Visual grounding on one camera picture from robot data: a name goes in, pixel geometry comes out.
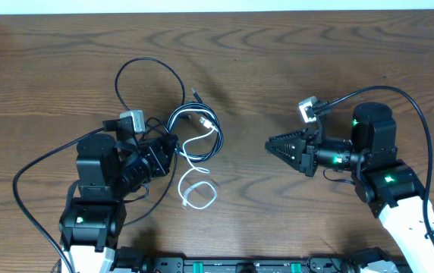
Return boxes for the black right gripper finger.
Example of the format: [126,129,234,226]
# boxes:
[269,130,303,140]
[265,137,300,171]

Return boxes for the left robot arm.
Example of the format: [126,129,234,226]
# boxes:
[59,133,177,272]

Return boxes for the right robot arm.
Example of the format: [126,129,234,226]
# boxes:
[265,102,434,272]

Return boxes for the white cable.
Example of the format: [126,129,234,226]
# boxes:
[167,108,219,211]

